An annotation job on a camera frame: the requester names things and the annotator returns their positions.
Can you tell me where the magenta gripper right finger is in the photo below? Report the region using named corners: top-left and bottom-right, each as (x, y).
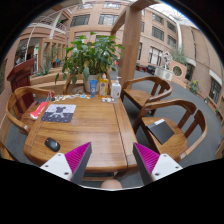
top-left (133, 143), bottom-right (182, 185)

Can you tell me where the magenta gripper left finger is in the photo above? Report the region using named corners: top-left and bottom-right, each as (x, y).
top-left (41, 142), bottom-right (92, 184)

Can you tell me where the black computer mouse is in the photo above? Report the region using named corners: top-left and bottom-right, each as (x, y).
top-left (45, 138), bottom-right (60, 152)

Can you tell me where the dark patterned mouse pad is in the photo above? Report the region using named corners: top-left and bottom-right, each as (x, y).
top-left (41, 104), bottom-right (76, 123)

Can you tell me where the black notebook on chair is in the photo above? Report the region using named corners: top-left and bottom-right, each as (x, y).
top-left (147, 119), bottom-right (174, 144)

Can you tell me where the wooden chair near right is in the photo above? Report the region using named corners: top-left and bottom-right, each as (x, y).
top-left (133, 99), bottom-right (207, 162)

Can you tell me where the red and white box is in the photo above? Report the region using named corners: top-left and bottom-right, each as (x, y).
top-left (30, 102), bottom-right (48, 120)

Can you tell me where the small white device on table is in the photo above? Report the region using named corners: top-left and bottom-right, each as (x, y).
top-left (102, 98), bottom-right (115, 103)

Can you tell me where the wooden chair far right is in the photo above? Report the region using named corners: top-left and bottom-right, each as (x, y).
top-left (120, 76), bottom-right (173, 110)

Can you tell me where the wooden chair left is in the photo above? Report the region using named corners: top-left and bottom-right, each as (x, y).
top-left (6, 86), bottom-right (55, 135)

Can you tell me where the blue tube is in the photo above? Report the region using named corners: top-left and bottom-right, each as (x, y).
top-left (90, 80), bottom-right (97, 98)

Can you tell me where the white pump dispenser bottle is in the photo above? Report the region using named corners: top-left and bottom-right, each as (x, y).
top-left (111, 77), bottom-right (121, 99)

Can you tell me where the yellow liquid bottle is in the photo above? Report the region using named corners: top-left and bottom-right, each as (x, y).
top-left (99, 74), bottom-right (109, 97)

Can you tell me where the wooden chair behind table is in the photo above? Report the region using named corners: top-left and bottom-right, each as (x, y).
top-left (63, 74), bottom-right (84, 95)

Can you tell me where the dark red wooden lectern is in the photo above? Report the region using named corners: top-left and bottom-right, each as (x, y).
top-left (7, 59), bottom-right (35, 113)

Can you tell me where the green potted plant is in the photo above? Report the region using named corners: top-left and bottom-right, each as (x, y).
top-left (62, 35), bottom-right (124, 94)

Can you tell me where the wooden pillar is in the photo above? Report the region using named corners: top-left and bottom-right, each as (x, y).
top-left (111, 0), bottom-right (158, 85)

